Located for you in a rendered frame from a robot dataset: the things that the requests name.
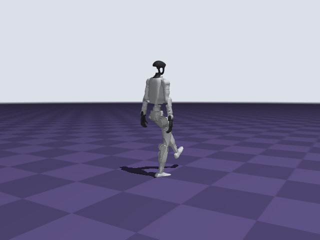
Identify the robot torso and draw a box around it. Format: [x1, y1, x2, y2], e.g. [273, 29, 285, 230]
[148, 76, 165, 122]

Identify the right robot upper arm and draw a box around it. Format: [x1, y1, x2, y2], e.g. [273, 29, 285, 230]
[161, 79, 170, 104]

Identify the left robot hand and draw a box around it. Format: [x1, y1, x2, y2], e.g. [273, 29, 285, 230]
[140, 111, 148, 128]

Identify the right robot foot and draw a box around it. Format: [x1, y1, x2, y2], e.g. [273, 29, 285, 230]
[154, 172, 171, 177]

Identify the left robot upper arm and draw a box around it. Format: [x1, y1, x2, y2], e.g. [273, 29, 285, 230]
[143, 78, 150, 101]

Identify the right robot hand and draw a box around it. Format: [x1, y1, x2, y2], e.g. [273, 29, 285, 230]
[166, 115, 173, 133]

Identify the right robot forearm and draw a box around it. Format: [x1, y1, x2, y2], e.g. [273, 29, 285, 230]
[165, 97, 174, 119]

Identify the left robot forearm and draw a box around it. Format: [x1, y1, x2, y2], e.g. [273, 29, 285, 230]
[140, 98, 148, 115]

